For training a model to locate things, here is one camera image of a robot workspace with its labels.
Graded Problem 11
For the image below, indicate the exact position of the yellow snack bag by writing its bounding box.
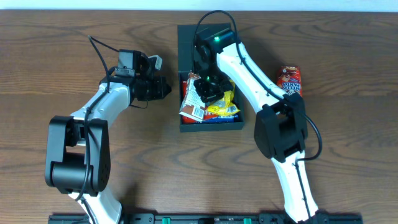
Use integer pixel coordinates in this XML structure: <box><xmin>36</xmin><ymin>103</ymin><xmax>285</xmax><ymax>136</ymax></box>
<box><xmin>206</xmin><ymin>80</ymin><xmax>240</xmax><ymax>116</ymax></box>

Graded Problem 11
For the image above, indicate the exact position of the brown drink carton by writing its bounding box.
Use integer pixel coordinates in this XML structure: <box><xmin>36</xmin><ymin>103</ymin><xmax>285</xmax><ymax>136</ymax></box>
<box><xmin>179</xmin><ymin>72</ymin><xmax>205</xmax><ymax>122</ymax></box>

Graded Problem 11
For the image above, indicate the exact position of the red Hacks candy bag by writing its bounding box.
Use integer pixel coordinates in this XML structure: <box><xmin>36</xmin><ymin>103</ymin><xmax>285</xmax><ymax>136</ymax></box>
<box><xmin>181</xmin><ymin>81</ymin><xmax>218</xmax><ymax>124</ymax></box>

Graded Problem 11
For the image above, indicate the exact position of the blue cookie packet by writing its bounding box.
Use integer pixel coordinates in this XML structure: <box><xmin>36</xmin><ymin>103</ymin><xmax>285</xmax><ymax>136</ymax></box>
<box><xmin>201</xmin><ymin>114</ymin><xmax>239</xmax><ymax>124</ymax></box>

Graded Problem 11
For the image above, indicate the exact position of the black gift box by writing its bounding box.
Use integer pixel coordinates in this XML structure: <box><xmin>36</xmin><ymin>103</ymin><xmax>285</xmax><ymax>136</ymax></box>
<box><xmin>177</xmin><ymin>24</ymin><xmax>245</xmax><ymax>133</ymax></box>

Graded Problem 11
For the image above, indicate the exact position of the Hello Panda biscuit box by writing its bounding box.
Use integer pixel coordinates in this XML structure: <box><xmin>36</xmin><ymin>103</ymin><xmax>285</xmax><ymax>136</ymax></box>
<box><xmin>277</xmin><ymin>66</ymin><xmax>303</xmax><ymax>96</ymax></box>

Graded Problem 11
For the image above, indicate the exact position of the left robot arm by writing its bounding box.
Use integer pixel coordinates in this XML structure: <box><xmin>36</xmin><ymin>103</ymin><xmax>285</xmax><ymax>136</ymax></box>
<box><xmin>45</xmin><ymin>49</ymin><xmax>171</xmax><ymax>223</ymax></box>

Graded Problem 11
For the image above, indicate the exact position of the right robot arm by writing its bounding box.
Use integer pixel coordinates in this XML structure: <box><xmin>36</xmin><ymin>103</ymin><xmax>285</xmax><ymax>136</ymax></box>
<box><xmin>193</xmin><ymin>29</ymin><xmax>318</xmax><ymax>223</ymax></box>

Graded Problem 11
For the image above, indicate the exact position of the right black cable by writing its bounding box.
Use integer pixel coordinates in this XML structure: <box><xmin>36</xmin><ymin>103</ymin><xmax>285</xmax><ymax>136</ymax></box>
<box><xmin>192</xmin><ymin>9</ymin><xmax>323</xmax><ymax>222</ymax></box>

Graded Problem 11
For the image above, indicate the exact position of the black cable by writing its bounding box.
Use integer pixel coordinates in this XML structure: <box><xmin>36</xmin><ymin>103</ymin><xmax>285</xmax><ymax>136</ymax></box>
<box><xmin>192</xmin><ymin>9</ymin><xmax>323</xmax><ymax>222</ymax></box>
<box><xmin>74</xmin><ymin>34</ymin><xmax>150</xmax><ymax>224</ymax></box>

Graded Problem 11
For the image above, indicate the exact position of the left black cable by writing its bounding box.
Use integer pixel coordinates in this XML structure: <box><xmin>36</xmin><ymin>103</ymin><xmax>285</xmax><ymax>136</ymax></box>
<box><xmin>74</xmin><ymin>34</ymin><xmax>150</xmax><ymax>224</ymax></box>

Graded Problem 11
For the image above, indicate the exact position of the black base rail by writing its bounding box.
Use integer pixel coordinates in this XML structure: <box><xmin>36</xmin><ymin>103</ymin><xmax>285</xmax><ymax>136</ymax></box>
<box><xmin>48</xmin><ymin>213</ymin><xmax>363</xmax><ymax>224</ymax></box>

